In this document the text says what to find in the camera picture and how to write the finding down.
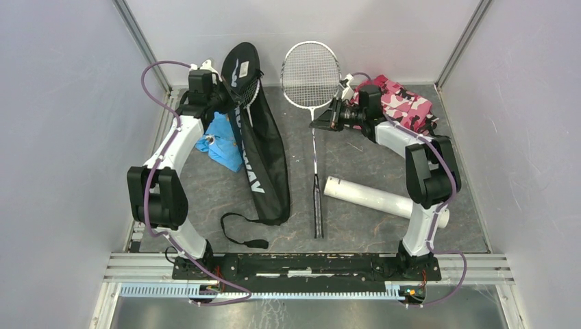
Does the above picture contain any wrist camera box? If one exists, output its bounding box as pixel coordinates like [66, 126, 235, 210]
[197, 58, 221, 80]
[339, 73, 354, 101]

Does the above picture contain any black racket bag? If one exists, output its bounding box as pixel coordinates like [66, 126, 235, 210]
[221, 42, 291, 226]

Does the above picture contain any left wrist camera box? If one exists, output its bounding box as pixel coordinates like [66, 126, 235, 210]
[197, 58, 221, 80]

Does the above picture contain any white shuttlecock tube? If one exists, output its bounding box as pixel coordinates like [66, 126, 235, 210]
[323, 177, 450, 230]

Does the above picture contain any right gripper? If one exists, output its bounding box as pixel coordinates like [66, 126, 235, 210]
[309, 97, 364, 132]

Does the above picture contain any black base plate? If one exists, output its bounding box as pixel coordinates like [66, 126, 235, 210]
[172, 253, 442, 293]

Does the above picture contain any blue cloth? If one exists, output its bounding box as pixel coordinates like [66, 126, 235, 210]
[195, 112, 243, 172]

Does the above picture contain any white slotted cable duct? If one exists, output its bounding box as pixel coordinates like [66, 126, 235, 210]
[119, 282, 404, 301]

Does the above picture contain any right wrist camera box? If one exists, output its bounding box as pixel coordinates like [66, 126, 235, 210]
[339, 73, 354, 101]

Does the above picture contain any pink camouflage bag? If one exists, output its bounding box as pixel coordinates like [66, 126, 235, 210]
[351, 75, 438, 136]

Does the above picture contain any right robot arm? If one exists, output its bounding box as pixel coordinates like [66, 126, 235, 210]
[310, 84, 461, 280]

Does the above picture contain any white racket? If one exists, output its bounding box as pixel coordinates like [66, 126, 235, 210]
[240, 78, 261, 127]
[280, 41, 342, 240]

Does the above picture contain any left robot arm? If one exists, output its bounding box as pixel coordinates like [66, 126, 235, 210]
[127, 64, 215, 280]

